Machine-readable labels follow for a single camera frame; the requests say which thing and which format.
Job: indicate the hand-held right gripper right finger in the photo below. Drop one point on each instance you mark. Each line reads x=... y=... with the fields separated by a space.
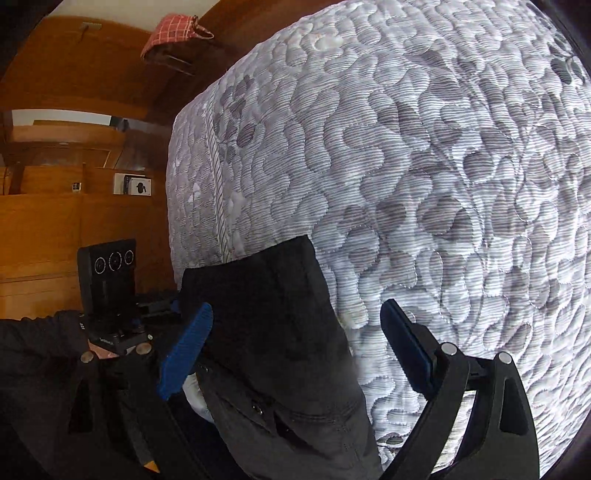
x=406 y=346

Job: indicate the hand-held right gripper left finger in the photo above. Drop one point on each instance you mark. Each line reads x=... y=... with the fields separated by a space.
x=184 y=355

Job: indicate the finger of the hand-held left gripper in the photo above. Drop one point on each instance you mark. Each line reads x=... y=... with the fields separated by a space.
x=159 y=305

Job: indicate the black pants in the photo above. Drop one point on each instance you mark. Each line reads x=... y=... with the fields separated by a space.
x=277 y=369

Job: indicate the person's left forearm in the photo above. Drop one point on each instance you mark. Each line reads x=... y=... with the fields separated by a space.
x=37 y=369

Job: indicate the person's left hand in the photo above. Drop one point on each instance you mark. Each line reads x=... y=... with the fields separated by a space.
x=104 y=353

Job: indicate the white cloth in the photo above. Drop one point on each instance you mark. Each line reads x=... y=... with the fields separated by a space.
x=196 y=397

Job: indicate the wooden cabinet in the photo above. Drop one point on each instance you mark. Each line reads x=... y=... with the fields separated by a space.
x=46 y=221

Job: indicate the grey quilted bedspread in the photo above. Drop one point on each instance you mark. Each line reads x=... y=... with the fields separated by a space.
x=415 y=184

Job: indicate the dark metal framed chair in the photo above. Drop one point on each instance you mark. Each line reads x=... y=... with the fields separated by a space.
x=173 y=57

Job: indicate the red checked cloth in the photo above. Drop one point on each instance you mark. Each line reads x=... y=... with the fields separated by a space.
x=173 y=32

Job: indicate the white wall socket plate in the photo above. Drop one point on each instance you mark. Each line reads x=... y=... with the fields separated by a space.
x=133 y=184

